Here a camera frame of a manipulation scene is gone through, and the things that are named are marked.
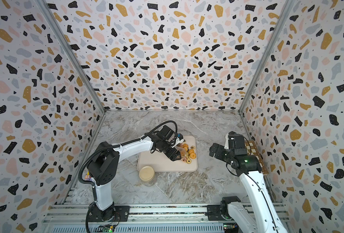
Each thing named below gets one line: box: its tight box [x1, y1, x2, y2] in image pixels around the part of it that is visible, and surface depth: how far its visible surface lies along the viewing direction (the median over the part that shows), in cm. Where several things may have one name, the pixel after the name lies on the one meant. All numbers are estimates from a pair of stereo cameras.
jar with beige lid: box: [138, 165, 156, 187], surface depth 78 cm
